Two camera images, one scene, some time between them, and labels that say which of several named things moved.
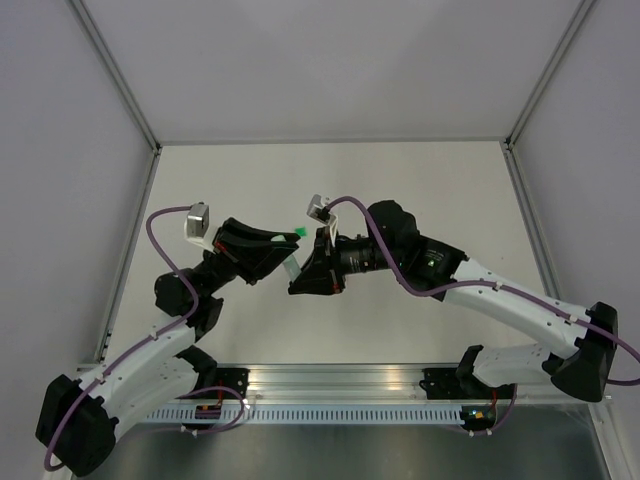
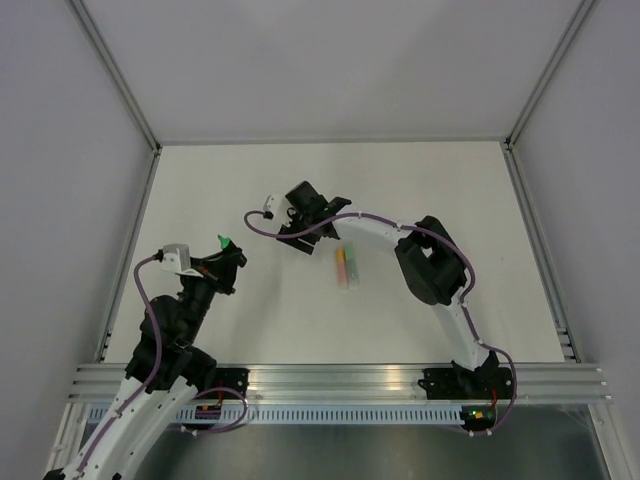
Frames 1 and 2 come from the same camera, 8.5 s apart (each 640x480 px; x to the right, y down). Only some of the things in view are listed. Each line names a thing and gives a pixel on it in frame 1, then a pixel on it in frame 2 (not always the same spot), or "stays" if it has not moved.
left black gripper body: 246,263 → 213,276
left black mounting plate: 236,379 stays
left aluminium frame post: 122,86 stays
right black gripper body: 327,257 → 294,242
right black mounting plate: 457,384 stays
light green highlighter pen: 292,267 → 353,279
